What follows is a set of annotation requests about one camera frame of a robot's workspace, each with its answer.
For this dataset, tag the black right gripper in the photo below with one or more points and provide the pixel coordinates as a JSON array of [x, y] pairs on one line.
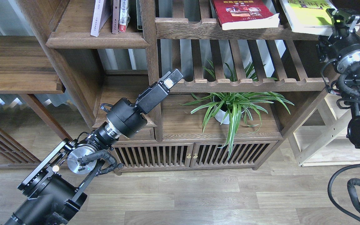
[[343, 45]]

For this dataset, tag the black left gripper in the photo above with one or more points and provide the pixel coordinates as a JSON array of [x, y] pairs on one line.
[[128, 118]]

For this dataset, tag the yellow green book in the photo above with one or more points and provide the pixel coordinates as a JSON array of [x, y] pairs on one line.
[[317, 16]]

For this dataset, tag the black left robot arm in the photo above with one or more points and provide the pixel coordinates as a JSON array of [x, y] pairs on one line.
[[55, 189]]

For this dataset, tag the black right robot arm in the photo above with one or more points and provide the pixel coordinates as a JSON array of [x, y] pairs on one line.
[[348, 87]]

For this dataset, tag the white plant pot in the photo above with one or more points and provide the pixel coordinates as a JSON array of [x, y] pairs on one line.
[[220, 115]]

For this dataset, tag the dark upright book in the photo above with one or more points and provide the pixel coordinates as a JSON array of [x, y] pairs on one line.
[[139, 16]]

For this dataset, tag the left slatted cabinet door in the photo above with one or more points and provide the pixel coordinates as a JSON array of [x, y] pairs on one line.
[[153, 157]]

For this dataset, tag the slatted cabinet door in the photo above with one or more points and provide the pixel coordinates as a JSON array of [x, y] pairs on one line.
[[153, 157], [249, 154]]

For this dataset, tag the white red upright book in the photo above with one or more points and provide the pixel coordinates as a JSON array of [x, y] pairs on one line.
[[123, 16]]

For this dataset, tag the dark wooden bookshelf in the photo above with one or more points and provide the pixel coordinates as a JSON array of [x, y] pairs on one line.
[[102, 69]]

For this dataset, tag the green spider plant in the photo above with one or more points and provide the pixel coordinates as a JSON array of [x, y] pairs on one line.
[[239, 105]]

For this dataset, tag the brown upright book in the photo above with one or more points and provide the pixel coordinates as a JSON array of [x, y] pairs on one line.
[[115, 16]]

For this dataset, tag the right slatted cabinet door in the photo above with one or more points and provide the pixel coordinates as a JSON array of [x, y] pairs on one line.
[[249, 154]]

